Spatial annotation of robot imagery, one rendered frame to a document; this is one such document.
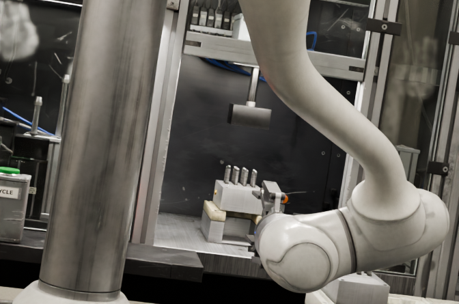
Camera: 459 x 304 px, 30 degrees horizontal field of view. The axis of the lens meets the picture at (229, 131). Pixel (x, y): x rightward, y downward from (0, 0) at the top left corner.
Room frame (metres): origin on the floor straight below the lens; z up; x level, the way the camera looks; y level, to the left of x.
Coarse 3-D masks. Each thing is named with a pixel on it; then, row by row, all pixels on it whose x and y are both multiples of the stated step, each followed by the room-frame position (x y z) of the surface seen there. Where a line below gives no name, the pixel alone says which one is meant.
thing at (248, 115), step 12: (252, 72) 1.90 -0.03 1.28; (252, 84) 1.89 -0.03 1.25; (252, 96) 1.89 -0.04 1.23; (240, 108) 1.87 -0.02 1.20; (252, 108) 1.87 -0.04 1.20; (264, 108) 1.93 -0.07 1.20; (228, 120) 1.91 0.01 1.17; (240, 120) 1.87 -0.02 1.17; (252, 120) 1.87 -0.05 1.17; (264, 120) 1.88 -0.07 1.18
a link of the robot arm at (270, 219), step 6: (270, 216) 1.40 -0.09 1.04; (276, 216) 1.39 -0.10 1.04; (282, 216) 1.38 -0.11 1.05; (288, 216) 1.37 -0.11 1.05; (264, 222) 1.39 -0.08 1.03; (270, 222) 1.36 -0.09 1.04; (258, 228) 1.40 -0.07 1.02; (264, 228) 1.36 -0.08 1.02; (258, 234) 1.38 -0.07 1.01; (258, 240) 1.36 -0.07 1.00; (258, 246) 1.36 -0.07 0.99; (258, 252) 1.38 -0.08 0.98
